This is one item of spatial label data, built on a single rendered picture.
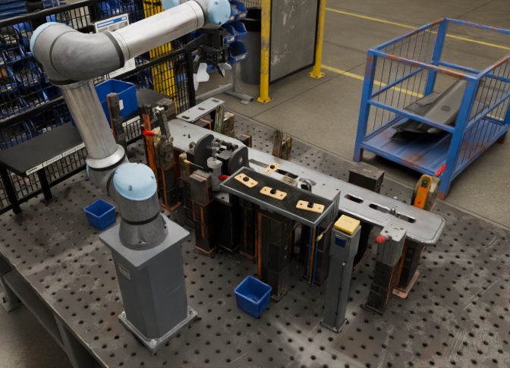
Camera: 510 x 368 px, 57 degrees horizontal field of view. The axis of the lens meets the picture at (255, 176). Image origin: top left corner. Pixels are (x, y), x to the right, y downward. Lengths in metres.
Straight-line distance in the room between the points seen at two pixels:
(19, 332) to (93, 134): 1.70
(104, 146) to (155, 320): 0.60
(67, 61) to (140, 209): 0.46
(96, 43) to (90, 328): 1.05
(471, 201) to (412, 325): 2.08
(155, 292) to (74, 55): 0.77
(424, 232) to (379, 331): 0.39
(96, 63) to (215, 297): 1.02
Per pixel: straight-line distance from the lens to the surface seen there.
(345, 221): 1.49
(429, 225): 1.81
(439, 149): 4.05
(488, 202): 3.86
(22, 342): 2.87
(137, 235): 1.47
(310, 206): 1.52
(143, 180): 1.39
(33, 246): 2.27
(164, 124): 2.07
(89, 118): 1.39
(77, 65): 1.22
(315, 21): 5.38
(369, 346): 1.77
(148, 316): 1.66
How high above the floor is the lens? 2.08
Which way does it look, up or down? 34 degrees down
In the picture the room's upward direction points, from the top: straight up
